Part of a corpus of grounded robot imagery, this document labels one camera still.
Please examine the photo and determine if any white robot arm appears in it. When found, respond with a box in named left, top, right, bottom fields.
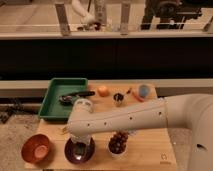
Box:
left=68, top=94, right=213, bottom=171

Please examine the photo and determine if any purple bowl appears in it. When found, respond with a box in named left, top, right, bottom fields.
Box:
left=64, top=138, right=95, bottom=164

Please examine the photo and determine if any orange-red bowl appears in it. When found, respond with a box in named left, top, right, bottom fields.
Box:
left=21, top=134, right=50, bottom=164

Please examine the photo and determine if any orange fruit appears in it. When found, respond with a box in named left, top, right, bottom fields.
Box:
left=97, top=86, right=109, bottom=97

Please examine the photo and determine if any small dark-filled cup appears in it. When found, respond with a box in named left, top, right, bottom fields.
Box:
left=113, top=93, right=124, bottom=107

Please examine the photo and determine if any orange carrot toy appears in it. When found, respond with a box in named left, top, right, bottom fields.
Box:
left=131, top=90, right=145, bottom=102

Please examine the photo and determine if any blue cup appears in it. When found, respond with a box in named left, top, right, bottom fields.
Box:
left=139, top=85, right=150, bottom=98

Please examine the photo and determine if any white cup of grapes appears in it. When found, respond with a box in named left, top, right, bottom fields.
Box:
left=108, top=131, right=128, bottom=157

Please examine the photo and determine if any green plastic tray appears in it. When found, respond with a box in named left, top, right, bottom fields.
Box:
left=38, top=78, right=88, bottom=121

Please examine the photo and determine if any yellow banana-shaped toy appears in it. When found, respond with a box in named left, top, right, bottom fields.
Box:
left=61, top=126, right=68, bottom=135

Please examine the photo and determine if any wooden cutting board table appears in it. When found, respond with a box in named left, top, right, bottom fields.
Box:
left=24, top=82, right=179, bottom=171

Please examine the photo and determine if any black-handled ladle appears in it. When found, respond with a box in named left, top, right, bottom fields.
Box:
left=59, top=91, right=95, bottom=105

